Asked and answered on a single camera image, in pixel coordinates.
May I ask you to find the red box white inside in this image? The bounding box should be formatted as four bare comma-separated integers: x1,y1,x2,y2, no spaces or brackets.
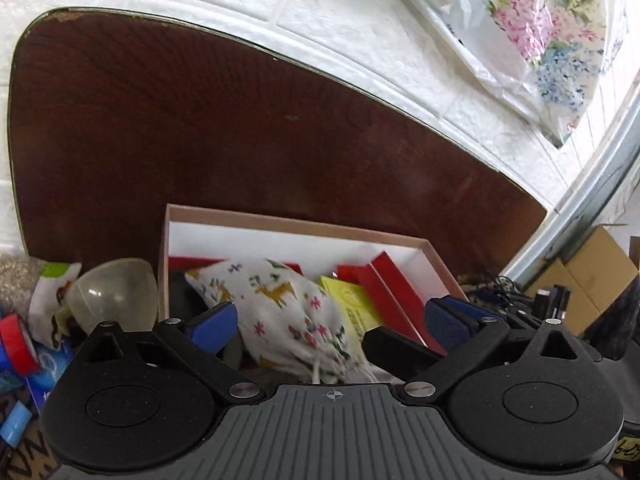
168,255,304,275

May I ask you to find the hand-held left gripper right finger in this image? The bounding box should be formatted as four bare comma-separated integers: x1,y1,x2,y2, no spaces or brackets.
362,297,594,406

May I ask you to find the plain cardboard box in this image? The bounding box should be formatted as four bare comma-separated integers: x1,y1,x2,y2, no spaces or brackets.
537,224,640,337

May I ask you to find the printed white drawstring pouch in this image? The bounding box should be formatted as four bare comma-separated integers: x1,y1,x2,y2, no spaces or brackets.
184,258,382,387

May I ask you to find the floral plastic bag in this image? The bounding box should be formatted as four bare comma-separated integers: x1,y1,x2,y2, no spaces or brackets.
364,0,627,149

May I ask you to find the small blue cylinder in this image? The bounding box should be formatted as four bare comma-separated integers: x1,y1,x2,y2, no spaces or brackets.
0,402,34,444

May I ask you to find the blue packet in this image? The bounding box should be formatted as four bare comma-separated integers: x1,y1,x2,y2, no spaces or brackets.
24,344,77,412

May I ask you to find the white green snack packet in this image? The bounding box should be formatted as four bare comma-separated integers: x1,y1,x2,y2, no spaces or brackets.
27,261,84,349

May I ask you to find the metal rail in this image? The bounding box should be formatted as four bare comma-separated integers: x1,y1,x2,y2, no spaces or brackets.
499,104,640,272

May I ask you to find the red tape roll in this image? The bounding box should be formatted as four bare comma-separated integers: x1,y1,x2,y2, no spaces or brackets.
0,313,42,377

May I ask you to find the long red box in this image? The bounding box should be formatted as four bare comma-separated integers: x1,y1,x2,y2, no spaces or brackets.
337,251,449,357

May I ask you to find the white cardboard box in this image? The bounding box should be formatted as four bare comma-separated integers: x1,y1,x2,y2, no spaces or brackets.
158,203,469,387

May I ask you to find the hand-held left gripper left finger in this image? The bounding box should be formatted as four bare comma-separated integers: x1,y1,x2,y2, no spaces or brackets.
75,301,262,404

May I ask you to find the dark cloth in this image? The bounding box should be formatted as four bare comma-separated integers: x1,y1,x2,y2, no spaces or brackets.
584,280,640,358

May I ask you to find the yellow-green small box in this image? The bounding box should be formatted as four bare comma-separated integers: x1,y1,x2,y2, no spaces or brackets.
319,275,384,357

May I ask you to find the dark brown wooden board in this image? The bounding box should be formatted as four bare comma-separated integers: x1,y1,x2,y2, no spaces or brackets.
7,7,549,282

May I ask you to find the tangle of black cables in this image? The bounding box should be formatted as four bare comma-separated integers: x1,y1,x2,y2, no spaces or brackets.
459,274,533,308

